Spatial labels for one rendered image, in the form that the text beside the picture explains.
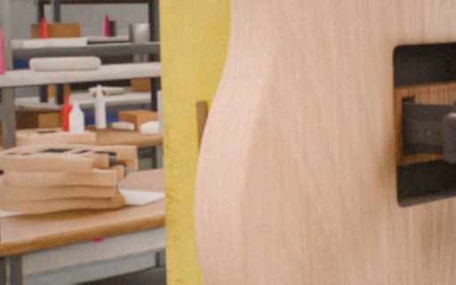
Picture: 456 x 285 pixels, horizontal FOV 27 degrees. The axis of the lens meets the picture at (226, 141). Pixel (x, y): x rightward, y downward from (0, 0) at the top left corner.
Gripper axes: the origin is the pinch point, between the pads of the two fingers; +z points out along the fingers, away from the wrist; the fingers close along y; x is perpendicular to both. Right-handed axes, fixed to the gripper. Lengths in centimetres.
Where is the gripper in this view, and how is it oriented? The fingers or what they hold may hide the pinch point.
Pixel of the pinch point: (451, 121)
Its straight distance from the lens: 62.5
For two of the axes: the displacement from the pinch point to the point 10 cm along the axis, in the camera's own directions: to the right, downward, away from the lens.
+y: 7.8, -1.0, 6.2
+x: -0.3, -9.9, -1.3
